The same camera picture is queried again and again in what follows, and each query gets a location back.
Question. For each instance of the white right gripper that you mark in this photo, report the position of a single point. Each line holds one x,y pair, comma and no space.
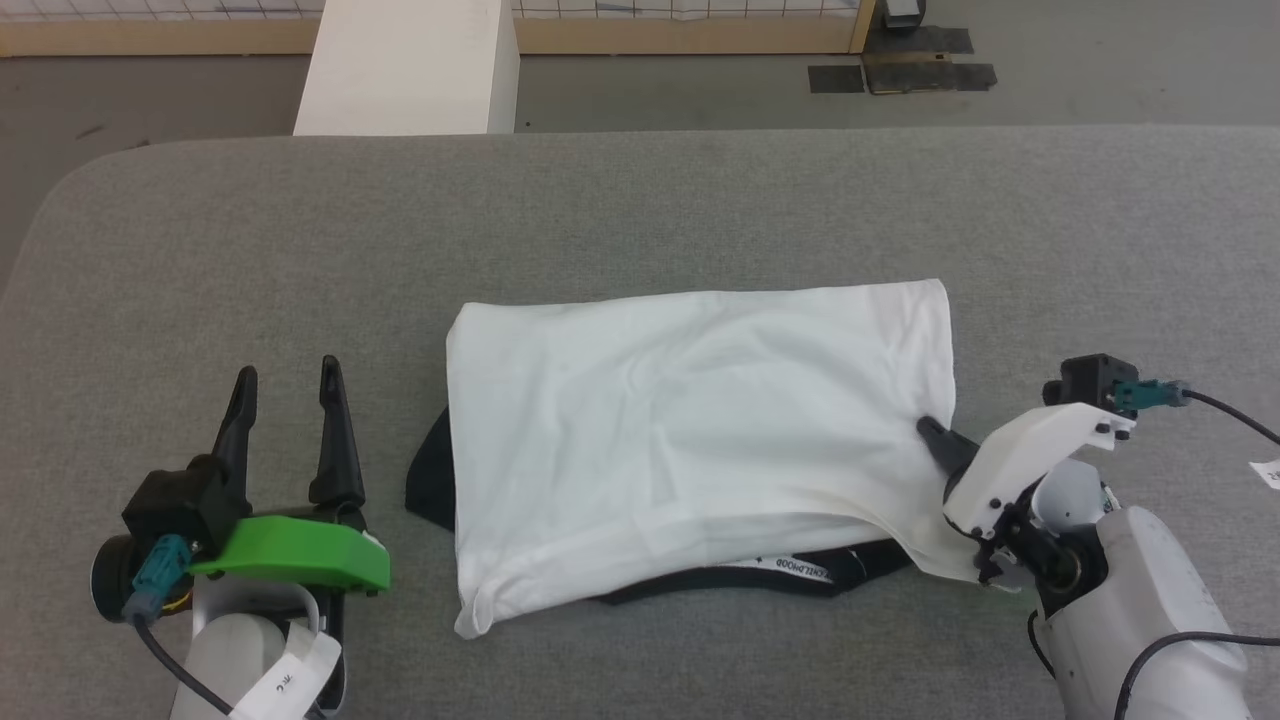
1030,460

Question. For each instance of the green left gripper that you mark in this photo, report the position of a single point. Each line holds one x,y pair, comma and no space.
300,550

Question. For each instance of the black and white raglan shirt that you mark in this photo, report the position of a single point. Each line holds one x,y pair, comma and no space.
700,440

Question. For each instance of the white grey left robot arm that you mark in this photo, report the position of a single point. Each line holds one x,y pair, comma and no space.
240,650

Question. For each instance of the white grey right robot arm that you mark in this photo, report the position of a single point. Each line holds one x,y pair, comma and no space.
1130,600

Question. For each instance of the small black tape patch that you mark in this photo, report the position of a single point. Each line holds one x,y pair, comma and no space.
836,79

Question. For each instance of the metal screen foot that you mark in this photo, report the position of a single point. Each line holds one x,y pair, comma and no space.
903,10

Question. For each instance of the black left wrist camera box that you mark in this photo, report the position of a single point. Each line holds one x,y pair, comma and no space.
175,500

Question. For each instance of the white box pedestal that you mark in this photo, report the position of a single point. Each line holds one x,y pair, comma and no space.
410,70

